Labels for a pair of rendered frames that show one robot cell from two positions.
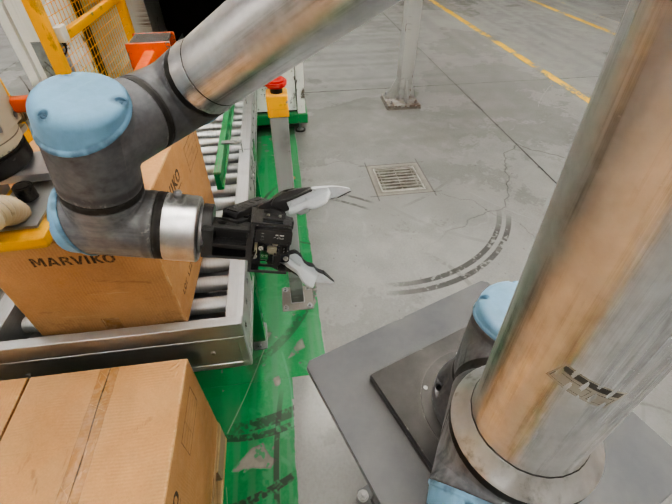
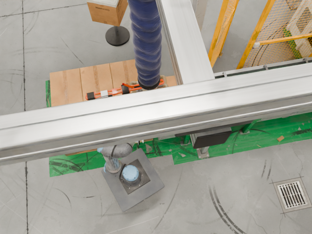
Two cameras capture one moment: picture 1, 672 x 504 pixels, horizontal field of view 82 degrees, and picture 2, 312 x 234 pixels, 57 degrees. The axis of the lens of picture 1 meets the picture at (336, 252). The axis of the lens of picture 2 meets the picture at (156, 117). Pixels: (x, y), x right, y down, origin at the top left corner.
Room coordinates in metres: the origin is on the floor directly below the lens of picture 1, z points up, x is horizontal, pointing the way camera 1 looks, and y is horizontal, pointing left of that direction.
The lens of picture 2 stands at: (0.55, -0.90, 3.80)
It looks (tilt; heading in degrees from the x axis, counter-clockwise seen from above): 67 degrees down; 87
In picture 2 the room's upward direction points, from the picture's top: straight up
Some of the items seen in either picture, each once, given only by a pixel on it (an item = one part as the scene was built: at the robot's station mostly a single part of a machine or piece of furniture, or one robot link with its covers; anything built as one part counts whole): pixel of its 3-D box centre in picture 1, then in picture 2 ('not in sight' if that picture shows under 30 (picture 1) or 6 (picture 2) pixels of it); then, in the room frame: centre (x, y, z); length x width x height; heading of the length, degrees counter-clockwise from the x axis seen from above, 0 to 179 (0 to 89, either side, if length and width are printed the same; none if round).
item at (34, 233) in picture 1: (45, 175); not in sight; (0.57, 0.49, 1.11); 0.34 x 0.10 x 0.05; 11
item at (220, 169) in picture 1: (237, 102); not in sight; (2.15, 0.55, 0.60); 1.60 x 0.10 x 0.09; 8
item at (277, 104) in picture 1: (289, 217); (208, 140); (1.24, 0.19, 0.50); 0.07 x 0.07 x 1.00; 8
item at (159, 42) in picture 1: (153, 50); not in sight; (0.90, 0.39, 1.22); 0.09 x 0.08 x 0.05; 101
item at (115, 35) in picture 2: not in sight; (115, 22); (0.08, 2.22, 0.31); 0.40 x 0.40 x 0.62
